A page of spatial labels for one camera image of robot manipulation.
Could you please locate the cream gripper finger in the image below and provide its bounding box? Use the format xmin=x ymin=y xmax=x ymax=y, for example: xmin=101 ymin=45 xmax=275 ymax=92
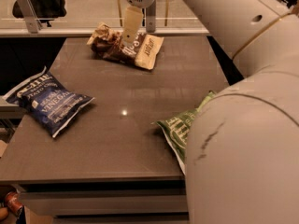
xmin=122 ymin=6 xmax=143 ymax=44

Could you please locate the brown sea salt chip bag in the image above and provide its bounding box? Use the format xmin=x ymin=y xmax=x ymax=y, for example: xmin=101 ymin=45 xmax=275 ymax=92
xmin=87 ymin=22 xmax=164 ymax=70

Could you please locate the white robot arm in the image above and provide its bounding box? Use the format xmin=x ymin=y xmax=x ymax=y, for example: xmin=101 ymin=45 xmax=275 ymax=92
xmin=183 ymin=0 xmax=299 ymax=224

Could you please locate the dark bag behind glass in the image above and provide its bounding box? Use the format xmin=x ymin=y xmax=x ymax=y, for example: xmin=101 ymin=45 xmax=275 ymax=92
xmin=12 ymin=0 xmax=67 ymax=28

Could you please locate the green jalapeno chip bag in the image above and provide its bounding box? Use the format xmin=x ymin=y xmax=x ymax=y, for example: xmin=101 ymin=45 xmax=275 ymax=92
xmin=156 ymin=91 xmax=216 ymax=174

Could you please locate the blue salt vinegar chip bag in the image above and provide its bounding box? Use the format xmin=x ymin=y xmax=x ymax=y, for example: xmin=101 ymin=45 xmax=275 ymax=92
xmin=4 ymin=68 xmax=93 ymax=138

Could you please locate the glass railing panel with brackets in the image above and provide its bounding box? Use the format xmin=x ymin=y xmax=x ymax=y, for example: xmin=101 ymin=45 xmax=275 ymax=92
xmin=0 ymin=0 xmax=288 ymax=35

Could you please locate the grey table drawer unit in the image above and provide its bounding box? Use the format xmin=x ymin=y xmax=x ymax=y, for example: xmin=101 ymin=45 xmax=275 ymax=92
xmin=21 ymin=179 xmax=189 ymax=221

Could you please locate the red soda can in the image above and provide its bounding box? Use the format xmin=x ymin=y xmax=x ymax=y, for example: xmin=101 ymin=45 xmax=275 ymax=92
xmin=5 ymin=191 xmax=23 ymax=217

